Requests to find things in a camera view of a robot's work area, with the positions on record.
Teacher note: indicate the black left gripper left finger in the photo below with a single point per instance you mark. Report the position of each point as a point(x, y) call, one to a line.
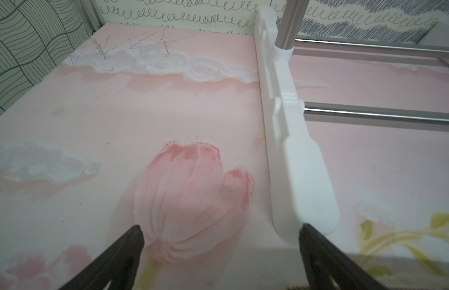
point(115, 268)

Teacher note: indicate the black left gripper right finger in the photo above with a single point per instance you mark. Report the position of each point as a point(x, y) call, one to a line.
point(327, 267)

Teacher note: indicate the white steel clothes rack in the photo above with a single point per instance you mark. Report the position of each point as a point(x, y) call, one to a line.
point(300, 187)

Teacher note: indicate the pink floral table mat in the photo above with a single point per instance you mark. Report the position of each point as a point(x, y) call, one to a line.
point(164, 128)

